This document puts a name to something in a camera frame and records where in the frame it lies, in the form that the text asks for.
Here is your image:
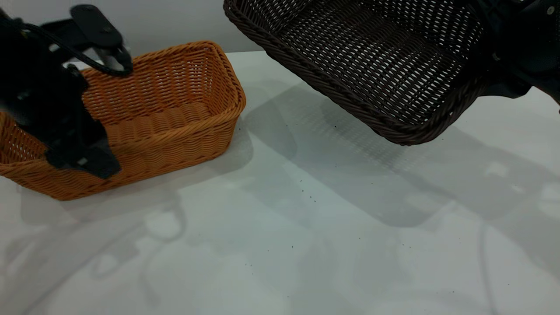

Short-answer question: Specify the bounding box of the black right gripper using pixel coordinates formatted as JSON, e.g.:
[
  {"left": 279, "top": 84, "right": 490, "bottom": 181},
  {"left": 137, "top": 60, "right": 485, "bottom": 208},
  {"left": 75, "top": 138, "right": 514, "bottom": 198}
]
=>
[{"left": 476, "top": 0, "right": 539, "bottom": 100}]

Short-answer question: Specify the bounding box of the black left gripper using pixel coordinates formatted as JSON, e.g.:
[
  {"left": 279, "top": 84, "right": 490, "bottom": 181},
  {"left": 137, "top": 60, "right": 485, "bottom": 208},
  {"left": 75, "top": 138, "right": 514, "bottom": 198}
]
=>
[{"left": 0, "top": 20, "right": 122, "bottom": 180}]

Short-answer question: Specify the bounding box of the orange woven wicker basket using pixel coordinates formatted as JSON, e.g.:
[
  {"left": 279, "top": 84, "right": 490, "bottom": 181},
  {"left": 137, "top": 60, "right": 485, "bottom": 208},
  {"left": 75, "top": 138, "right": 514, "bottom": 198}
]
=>
[{"left": 0, "top": 41, "right": 246, "bottom": 201}]

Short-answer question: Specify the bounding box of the thin black looped cable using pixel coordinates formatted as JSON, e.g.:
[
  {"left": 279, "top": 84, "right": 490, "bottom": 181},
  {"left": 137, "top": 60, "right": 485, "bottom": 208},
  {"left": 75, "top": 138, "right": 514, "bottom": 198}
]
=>
[{"left": 17, "top": 22, "right": 134, "bottom": 78}]

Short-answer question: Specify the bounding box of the dark brown woven wicker basket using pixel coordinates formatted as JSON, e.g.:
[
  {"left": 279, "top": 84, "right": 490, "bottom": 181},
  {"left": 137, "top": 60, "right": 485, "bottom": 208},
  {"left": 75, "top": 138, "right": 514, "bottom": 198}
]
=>
[{"left": 223, "top": 0, "right": 493, "bottom": 146}]

